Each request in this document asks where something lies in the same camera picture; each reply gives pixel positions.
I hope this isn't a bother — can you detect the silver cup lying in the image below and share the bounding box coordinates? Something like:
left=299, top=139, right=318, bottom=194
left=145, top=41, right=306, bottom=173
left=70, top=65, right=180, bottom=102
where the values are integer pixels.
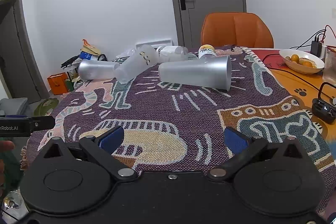
left=158, top=56, right=232, bottom=91
left=78, top=60, right=120, bottom=81

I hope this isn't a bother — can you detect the dark doorway left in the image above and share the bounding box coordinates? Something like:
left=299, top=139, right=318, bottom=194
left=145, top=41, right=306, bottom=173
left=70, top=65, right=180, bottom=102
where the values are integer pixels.
left=1, top=0, right=50, bottom=103

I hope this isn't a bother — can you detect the orange fruit in bowl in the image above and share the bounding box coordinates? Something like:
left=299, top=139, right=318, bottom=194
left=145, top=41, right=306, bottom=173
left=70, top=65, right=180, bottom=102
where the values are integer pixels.
left=290, top=55, right=299, bottom=63

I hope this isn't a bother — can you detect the patterned purple woven cloth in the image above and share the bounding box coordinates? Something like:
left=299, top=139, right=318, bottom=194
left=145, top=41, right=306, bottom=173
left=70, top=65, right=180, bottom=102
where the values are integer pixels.
left=21, top=47, right=335, bottom=214

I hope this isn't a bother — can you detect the orange leather chair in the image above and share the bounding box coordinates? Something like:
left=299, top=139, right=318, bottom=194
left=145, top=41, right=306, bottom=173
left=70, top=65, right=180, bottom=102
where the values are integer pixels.
left=201, top=12, right=274, bottom=48

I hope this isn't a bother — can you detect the clutter pile by wall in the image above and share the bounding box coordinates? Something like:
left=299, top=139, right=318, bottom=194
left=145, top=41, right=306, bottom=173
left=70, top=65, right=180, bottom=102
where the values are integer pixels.
left=61, top=39, right=107, bottom=73

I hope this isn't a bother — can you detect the black power adapter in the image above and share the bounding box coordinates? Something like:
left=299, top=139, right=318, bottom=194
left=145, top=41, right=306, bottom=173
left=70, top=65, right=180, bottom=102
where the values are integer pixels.
left=310, top=40, right=322, bottom=57

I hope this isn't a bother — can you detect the silver cup lying right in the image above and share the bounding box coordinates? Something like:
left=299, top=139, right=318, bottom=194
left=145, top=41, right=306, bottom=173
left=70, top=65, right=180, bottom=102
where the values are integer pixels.
left=158, top=56, right=232, bottom=91

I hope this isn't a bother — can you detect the silver cup lying left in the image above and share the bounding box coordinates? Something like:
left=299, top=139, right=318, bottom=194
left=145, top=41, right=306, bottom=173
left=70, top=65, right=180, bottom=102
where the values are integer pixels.
left=78, top=60, right=120, bottom=81

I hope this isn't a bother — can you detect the clear plastic water bottle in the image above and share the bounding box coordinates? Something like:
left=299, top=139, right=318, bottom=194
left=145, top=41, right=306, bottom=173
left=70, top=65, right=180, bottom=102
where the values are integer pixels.
left=156, top=46, right=189, bottom=64

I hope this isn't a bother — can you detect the clear glass at right edge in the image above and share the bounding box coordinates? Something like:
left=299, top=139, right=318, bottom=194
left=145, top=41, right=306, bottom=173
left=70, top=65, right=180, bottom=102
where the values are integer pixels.
left=322, top=51, right=336, bottom=85

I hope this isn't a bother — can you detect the frosted cup with cartoon print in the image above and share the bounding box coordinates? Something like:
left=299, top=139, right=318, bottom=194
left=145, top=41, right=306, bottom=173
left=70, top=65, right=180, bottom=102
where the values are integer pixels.
left=115, top=45, right=159, bottom=84

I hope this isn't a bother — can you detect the black earbud case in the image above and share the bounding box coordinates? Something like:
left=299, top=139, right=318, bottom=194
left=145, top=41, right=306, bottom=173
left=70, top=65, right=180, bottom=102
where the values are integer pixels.
left=311, top=82, right=336, bottom=124

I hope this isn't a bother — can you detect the orange box on floor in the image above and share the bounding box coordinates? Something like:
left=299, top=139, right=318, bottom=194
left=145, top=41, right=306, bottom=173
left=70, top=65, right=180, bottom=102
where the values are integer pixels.
left=47, top=73, right=68, bottom=95

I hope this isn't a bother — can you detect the black cable on table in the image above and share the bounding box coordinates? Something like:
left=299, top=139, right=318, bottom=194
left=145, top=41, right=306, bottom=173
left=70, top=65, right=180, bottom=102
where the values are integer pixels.
left=262, top=53, right=322, bottom=93

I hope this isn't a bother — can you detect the white bowl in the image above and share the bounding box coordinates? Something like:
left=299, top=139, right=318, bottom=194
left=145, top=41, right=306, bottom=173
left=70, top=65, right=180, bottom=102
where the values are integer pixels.
left=279, top=49, right=325, bottom=75

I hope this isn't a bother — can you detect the person's left hand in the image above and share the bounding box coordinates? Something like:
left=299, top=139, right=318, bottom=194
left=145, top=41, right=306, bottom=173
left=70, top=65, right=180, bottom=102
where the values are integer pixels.
left=0, top=140, right=16, bottom=188

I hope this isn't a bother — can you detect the white bottle yellow cap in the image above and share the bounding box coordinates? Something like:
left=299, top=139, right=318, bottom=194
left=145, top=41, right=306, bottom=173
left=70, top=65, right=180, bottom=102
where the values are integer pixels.
left=198, top=44, right=217, bottom=59

